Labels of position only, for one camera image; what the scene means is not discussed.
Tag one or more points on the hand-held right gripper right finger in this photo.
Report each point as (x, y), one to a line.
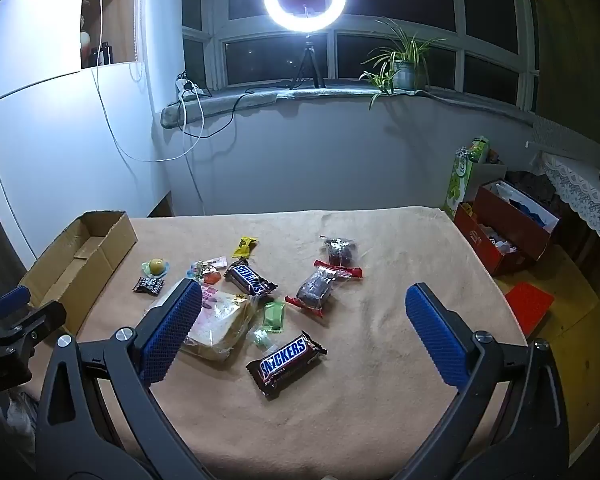
(437, 335)

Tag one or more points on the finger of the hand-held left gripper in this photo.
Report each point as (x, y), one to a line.
(11, 301)
(42, 322)

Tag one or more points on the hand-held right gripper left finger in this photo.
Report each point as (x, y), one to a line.
(172, 330)

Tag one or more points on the clear sandwich bread packet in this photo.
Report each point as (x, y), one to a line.
(220, 327)

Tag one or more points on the colourful jelly cup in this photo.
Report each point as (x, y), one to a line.
(196, 270)

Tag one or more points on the pink white snack packet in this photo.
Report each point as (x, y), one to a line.
(216, 262)

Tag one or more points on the clear green ball candy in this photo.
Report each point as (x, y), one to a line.
(260, 340)

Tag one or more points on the green candy packet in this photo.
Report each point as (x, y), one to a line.
(274, 316)

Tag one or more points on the brown chocolate bar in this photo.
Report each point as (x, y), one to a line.
(250, 279)
(285, 365)

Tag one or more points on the clear red-edged snack packet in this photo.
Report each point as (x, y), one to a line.
(317, 287)

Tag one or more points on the small dark candy packet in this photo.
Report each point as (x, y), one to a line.
(149, 285)

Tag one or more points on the beige table cloth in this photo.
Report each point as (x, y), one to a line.
(380, 360)

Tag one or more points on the orange candy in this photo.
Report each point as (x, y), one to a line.
(212, 277)

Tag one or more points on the yellow jelly cup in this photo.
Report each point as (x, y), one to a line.
(155, 266)

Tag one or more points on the red cardboard box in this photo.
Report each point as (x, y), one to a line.
(500, 255)

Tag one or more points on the yellow candy packet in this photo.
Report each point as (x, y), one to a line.
(244, 247)

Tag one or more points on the clear dark snack packet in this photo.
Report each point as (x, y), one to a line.
(340, 251)

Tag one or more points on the green paper bag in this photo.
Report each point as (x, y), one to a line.
(457, 185)

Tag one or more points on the white lace tablecloth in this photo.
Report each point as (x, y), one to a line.
(587, 195)

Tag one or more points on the white power strip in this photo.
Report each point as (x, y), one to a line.
(190, 87)

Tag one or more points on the grey windowsill mat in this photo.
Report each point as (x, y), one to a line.
(330, 96)

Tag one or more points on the dark bottle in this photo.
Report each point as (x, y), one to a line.
(106, 54)

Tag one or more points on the potted spider plant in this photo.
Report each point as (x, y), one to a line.
(405, 67)

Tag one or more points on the black tripod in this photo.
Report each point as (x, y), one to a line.
(307, 67)

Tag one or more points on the wooden cabinet shelf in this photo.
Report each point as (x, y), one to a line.
(117, 15)

